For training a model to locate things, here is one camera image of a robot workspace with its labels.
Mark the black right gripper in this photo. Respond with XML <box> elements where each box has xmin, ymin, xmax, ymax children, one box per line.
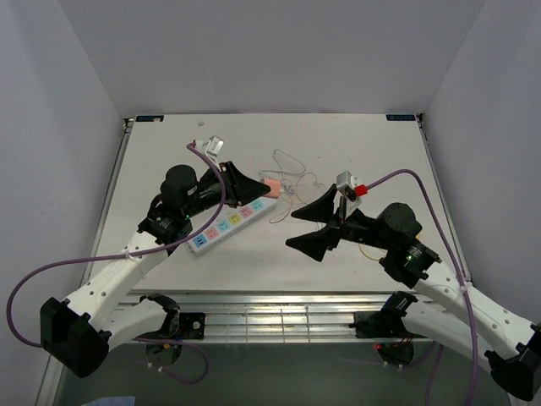
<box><xmin>284</xmin><ymin>184</ymin><xmax>392</xmax><ymax>261</ymax></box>

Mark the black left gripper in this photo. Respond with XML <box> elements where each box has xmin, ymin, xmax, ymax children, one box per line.
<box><xmin>183</xmin><ymin>162</ymin><xmax>271</xmax><ymax>219</ymax></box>

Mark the white multicolour power strip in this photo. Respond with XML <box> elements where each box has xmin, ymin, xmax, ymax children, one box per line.
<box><xmin>187</xmin><ymin>197</ymin><xmax>277</xmax><ymax>256</ymax></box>

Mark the pink charger plug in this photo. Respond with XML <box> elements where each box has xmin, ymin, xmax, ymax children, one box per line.
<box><xmin>260</xmin><ymin>178</ymin><xmax>281</xmax><ymax>200</ymax></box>

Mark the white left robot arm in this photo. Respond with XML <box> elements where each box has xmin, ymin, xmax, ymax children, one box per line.
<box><xmin>40</xmin><ymin>162</ymin><xmax>271</xmax><ymax>377</ymax></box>

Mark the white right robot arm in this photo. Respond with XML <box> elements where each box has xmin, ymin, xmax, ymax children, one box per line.
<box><xmin>286</xmin><ymin>185</ymin><xmax>540</xmax><ymax>402</ymax></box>

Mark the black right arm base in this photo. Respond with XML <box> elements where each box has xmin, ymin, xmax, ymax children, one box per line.
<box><xmin>348</xmin><ymin>310</ymin><xmax>435</xmax><ymax>369</ymax></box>

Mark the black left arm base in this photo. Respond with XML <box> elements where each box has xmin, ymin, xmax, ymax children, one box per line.
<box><xmin>143</xmin><ymin>312</ymin><xmax>206</xmax><ymax>366</ymax></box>

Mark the blue left corner label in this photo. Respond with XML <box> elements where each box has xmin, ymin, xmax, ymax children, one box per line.
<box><xmin>135</xmin><ymin>115</ymin><xmax>164</xmax><ymax>123</ymax></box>

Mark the blue corner label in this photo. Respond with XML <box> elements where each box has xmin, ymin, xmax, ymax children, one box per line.
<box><xmin>385</xmin><ymin>114</ymin><xmax>416</xmax><ymax>122</ymax></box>
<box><xmin>135</xmin><ymin>115</ymin><xmax>164</xmax><ymax>123</ymax></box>

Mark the blue right corner label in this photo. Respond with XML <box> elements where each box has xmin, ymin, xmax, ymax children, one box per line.
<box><xmin>385</xmin><ymin>114</ymin><xmax>416</xmax><ymax>122</ymax></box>

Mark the yellow charger cable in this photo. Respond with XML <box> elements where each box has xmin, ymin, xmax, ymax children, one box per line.
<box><xmin>358</xmin><ymin>243</ymin><xmax>390</xmax><ymax>262</ymax></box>

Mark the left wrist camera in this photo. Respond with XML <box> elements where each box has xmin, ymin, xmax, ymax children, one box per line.
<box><xmin>202</xmin><ymin>136</ymin><xmax>224</xmax><ymax>162</ymax></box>

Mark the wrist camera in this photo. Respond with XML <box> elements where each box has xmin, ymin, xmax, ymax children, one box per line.
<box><xmin>336</xmin><ymin>171</ymin><xmax>368</xmax><ymax>202</ymax></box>
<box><xmin>202</xmin><ymin>136</ymin><xmax>224</xmax><ymax>162</ymax></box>

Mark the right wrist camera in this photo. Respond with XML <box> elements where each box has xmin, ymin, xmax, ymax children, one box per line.
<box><xmin>336</xmin><ymin>171</ymin><xmax>368</xmax><ymax>202</ymax></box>

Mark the white power strip cord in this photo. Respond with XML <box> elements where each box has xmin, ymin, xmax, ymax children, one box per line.
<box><xmin>258</xmin><ymin>148</ymin><xmax>307</xmax><ymax>197</ymax></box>

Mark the aluminium rail frame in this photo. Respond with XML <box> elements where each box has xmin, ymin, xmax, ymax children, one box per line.
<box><xmin>74</xmin><ymin>113</ymin><xmax>472</xmax><ymax>343</ymax></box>

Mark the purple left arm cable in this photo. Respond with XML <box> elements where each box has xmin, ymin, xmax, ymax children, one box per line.
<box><xmin>5</xmin><ymin>140</ymin><xmax>225</xmax><ymax>385</ymax></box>

